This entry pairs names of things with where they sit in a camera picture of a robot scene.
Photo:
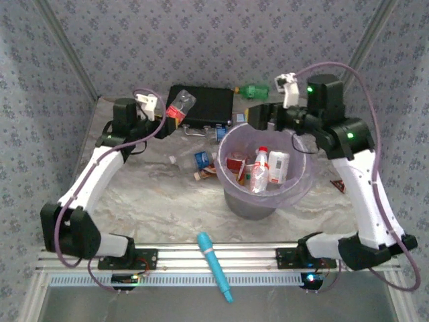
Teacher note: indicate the grey metal bucket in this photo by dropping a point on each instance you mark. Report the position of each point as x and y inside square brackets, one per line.
[251, 211]

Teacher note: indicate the red cap clear bottle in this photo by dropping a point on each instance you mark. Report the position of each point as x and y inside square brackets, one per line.
[259, 167]

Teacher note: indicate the teal handheld tool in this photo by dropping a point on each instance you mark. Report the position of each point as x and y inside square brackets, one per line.
[212, 261]

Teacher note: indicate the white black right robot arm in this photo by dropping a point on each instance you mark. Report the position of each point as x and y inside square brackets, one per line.
[365, 201]

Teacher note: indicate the clear bottle white cap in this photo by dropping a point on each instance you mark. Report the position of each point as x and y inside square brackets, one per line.
[181, 162]

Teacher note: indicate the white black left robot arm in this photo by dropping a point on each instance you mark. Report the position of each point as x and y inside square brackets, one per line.
[87, 181]

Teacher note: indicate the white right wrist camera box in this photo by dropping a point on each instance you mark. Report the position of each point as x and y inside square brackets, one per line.
[291, 92]

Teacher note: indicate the green plastic bottle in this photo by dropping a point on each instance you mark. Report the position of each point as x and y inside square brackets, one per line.
[254, 91]

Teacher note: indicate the blue white label bottle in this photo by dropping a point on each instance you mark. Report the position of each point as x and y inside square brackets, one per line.
[240, 117]

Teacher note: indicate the red white label bottle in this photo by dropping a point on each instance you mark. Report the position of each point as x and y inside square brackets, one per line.
[236, 162]

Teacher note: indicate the red label crushed bottle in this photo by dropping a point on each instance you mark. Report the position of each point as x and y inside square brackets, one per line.
[176, 112]

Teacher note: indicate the aluminium rail frame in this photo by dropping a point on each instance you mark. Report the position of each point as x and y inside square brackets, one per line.
[251, 258]

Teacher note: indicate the grey bin with purple liner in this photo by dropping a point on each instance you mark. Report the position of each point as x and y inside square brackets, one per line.
[296, 161]

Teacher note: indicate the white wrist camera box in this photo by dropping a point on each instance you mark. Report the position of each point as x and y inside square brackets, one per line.
[147, 104]
[291, 92]

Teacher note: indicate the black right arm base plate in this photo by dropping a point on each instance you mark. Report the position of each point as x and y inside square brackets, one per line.
[285, 258]

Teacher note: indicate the squat blue label bottle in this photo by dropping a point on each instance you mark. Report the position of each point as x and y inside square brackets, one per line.
[221, 133]

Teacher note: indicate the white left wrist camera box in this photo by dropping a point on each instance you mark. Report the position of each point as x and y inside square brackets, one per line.
[147, 104]

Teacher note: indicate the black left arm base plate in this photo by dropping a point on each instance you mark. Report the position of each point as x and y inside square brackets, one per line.
[151, 258]

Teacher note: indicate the small black controller board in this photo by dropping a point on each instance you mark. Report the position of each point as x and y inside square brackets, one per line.
[124, 279]
[313, 283]

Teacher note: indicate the aluminium corner post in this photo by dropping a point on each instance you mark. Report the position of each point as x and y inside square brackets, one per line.
[68, 50]
[363, 50]

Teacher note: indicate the black hard case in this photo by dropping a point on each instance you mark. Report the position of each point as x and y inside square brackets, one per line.
[214, 104]

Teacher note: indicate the red black triangular packet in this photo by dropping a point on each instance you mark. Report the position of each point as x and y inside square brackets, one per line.
[338, 185]

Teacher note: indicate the blue label clear bottle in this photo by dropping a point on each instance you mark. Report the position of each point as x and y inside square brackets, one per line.
[202, 159]

